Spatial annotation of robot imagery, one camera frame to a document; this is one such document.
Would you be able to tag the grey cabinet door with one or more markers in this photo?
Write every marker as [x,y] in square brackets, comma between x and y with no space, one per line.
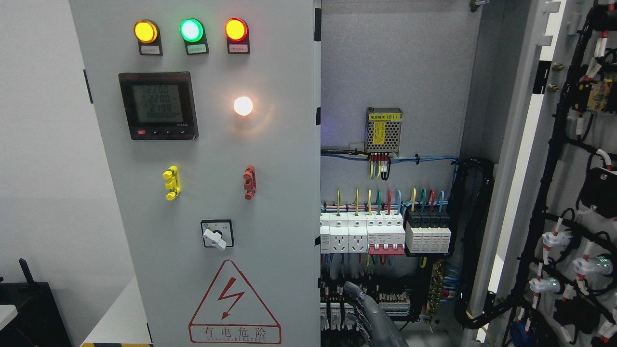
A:
[278,67]
[557,284]

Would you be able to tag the red terminal connector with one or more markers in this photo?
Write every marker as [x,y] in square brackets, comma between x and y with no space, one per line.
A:
[249,182]

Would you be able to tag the metal mesh power supply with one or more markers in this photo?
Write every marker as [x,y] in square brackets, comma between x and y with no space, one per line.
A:
[383,129]

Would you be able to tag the white socket breaker row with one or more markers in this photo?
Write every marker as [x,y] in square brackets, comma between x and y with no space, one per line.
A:
[348,232]

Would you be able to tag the white glowing indicator lamp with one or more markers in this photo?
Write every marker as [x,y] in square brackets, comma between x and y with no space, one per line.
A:
[243,106]

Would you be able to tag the black white surge protector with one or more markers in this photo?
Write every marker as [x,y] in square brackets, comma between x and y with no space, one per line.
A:
[427,233]

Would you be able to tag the yellow terminal connector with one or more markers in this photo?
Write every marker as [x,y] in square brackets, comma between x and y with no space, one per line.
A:
[171,176]

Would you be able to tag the lower relay terminal row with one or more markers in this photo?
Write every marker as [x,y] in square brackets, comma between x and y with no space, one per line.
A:
[338,313]

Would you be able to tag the red triangle warning sticker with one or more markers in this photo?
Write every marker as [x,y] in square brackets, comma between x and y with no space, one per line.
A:
[231,312]

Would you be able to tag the red indicator lamp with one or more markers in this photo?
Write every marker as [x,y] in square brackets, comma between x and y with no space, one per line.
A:
[236,29]

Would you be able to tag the black digital power meter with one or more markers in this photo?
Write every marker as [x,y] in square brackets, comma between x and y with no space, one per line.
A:
[159,105]

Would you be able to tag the brass terminal bar right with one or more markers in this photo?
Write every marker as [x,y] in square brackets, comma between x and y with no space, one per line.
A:
[435,289]

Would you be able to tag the green indicator lamp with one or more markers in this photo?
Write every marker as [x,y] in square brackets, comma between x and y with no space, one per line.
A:
[191,30]

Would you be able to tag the yellow indicator lamp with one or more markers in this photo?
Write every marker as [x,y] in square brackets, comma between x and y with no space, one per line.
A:
[146,31]

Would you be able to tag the black box on left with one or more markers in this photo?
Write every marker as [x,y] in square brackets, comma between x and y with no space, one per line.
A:
[38,322]

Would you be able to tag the black white rotary switch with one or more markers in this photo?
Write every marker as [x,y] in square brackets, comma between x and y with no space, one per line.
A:
[217,233]

